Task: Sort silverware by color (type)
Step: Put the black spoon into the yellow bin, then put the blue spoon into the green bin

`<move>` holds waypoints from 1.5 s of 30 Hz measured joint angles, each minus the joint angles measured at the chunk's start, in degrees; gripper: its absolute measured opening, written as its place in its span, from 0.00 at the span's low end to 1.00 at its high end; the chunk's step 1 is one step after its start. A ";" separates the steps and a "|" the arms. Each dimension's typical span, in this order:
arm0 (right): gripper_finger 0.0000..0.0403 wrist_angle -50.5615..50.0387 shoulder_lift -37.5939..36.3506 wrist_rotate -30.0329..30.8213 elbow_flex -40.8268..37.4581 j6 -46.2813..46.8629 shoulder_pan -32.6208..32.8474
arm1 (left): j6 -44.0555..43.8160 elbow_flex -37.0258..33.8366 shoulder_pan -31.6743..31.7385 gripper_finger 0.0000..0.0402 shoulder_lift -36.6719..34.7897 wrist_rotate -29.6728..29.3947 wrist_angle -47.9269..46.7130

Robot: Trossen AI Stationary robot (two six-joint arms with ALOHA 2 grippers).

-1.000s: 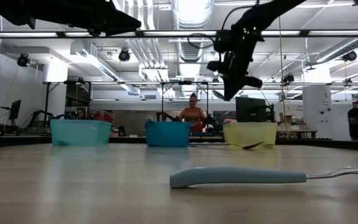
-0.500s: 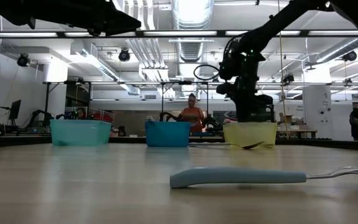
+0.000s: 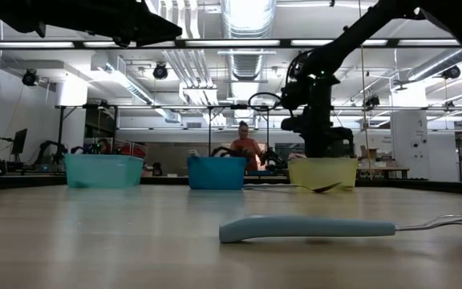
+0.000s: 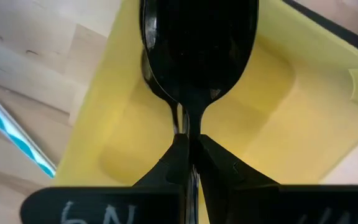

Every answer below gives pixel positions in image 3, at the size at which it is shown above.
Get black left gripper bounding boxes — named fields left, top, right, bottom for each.
left=46, top=0, right=183, bottom=48

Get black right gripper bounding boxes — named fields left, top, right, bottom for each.
left=281, top=75, right=341, bottom=158

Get spoon with teal patterned handle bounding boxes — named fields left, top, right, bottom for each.
left=241, top=182, right=342, bottom=194

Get black computer monitor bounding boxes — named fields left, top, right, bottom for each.
left=331, top=126, right=355, bottom=159
left=10, top=128, right=29, bottom=157

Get yellow plastic bin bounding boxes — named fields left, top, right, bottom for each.
left=287, top=157, right=359, bottom=192

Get white ceiling pipes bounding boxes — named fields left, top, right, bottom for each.
left=146, top=0, right=220, bottom=105

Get cardboard box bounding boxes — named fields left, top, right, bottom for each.
left=359, top=144, right=380, bottom=161

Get person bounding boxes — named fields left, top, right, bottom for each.
left=97, top=138, right=112, bottom=156
left=230, top=120, right=263, bottom=173

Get background work table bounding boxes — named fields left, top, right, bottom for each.
left=357, top=166, right=412, bottom=181

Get white light strip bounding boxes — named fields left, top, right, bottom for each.
left=0, top=39, right=460, bottom=47

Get white pillar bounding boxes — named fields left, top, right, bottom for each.
left=390, top=110, right=429, bottom=181

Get blue plastic bin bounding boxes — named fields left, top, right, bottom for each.
left=186, top=156, right=247, bottom=191

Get teal plastic bin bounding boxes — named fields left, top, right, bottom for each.
left=64, top=154, right=144, bottom=189

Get black ceiling camera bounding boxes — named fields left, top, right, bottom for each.
left=441, top=64, right=462, bottom=80
left=152, top=62, right=169, bottom=80
left=22, top=68, right=40, bottom=88
left=363, top=94, right=381, bottom=110

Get yellow cable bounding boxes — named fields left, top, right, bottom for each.
left=357, top=0, right=373, bottom=181

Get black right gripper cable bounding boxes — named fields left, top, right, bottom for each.
left=248, top=92, right=283, bottom=112

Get silver ribbed ceiling duct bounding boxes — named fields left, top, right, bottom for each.
left=219, top=0, right=277, bottom=81

